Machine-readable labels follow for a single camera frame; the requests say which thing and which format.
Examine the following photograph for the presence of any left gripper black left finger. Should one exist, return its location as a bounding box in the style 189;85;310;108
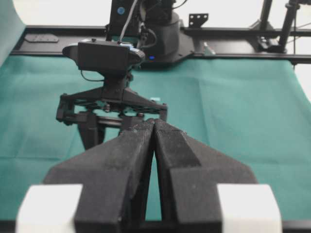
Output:
44;119;155;233

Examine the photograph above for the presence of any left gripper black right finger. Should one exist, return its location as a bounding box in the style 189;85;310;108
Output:
154;119;258;223

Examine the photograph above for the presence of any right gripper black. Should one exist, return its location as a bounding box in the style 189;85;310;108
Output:
56;72;168;150

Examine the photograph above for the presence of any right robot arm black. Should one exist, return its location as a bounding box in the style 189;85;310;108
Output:
56;0;194;149

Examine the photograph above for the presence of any black stand pole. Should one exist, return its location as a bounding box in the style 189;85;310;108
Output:
276;0;300;53

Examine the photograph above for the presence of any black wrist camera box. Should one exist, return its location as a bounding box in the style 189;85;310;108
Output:
62;38;145;77

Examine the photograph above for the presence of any black table frame rail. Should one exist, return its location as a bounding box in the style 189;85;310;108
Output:
10;26;311;67

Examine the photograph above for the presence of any black perforated bracket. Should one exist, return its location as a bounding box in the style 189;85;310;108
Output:
189;13;209;28

